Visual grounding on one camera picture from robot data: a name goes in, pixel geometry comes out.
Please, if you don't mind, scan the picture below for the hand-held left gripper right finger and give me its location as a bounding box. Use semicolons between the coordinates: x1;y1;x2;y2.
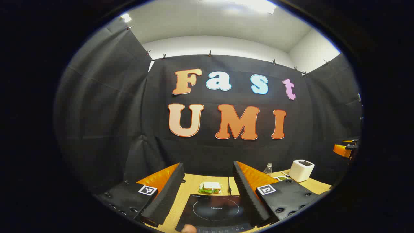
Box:
233;161;330;228

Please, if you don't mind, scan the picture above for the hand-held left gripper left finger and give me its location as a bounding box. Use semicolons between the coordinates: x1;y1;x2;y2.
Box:
95;163;185;227

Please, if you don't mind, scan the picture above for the black induction cooktop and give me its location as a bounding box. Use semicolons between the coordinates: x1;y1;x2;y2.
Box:
176;194;256;233

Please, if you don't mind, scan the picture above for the sandwich with lettuce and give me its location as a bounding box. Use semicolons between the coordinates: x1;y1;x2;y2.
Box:
199;181;222;195

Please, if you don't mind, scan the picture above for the white toaster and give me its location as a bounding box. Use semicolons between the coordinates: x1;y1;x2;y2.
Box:
288;159;315;183

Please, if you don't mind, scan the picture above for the black backdrop cloth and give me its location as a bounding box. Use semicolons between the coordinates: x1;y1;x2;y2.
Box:
53;19;363;194

